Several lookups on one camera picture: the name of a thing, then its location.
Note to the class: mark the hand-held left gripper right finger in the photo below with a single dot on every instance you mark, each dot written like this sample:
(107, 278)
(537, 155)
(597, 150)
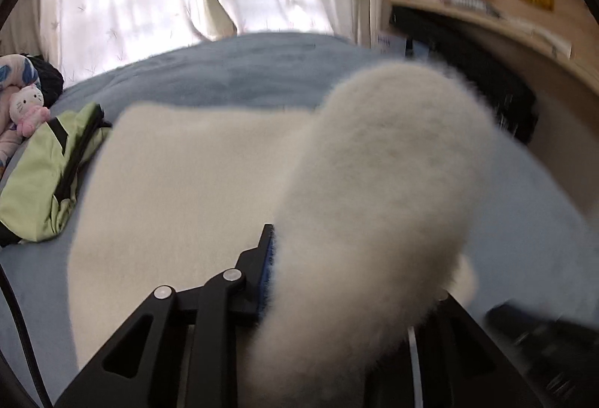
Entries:
(468, 342)

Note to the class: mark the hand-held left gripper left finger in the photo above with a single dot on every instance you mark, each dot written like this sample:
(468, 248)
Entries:
(267, 263)

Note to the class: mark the cream fuzzy sweater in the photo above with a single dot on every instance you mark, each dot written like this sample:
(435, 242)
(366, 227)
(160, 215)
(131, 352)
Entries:
(374, 202)

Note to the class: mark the blue bed blanket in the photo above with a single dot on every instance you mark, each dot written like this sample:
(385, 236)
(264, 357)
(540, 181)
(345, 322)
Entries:
(210, 71)

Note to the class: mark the light green jacket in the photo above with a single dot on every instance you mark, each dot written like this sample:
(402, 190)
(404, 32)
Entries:
(32, 183)

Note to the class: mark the white cardboard box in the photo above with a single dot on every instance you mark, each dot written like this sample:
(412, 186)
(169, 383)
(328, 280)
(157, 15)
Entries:
(390, 43)

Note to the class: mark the dark knitted cloth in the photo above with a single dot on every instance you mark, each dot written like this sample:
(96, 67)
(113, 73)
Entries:
(49, 80)

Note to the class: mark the white cat plush toy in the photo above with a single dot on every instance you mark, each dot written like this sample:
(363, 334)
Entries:
(25, 103)

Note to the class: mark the papers on shelf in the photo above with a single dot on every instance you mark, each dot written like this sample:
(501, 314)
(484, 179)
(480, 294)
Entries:
(472, 5)

